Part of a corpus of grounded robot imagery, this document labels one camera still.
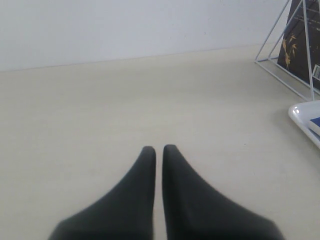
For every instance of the black brown spine book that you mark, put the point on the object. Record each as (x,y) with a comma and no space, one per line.
(293,53)

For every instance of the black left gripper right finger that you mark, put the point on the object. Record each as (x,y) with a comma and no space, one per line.
(194,210)

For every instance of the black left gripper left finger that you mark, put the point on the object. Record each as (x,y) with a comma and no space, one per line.
(124,213)

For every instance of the white plastic tray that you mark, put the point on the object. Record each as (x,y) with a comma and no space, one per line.
(301,113)

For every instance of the dark blue spine book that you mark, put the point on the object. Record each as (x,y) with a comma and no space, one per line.
(314,125)

